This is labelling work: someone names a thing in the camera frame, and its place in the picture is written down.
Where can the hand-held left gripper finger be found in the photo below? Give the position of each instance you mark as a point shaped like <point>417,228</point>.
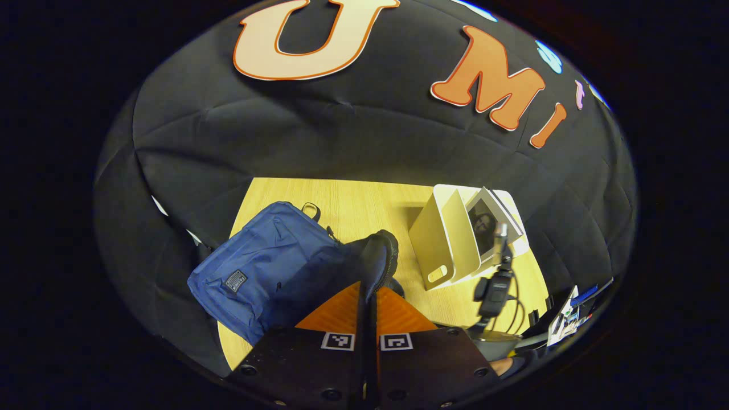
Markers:
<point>373,364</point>
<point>361,364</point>

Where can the white book with dark photo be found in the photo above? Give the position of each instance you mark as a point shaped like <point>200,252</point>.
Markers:
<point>484,228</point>

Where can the white bookshelf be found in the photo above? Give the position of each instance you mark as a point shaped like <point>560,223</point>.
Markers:
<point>438,239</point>

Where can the blue schoolbag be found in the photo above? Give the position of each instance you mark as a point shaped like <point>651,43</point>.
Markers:
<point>267,262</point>

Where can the white printed box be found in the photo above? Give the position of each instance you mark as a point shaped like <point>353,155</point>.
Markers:
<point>564,319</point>

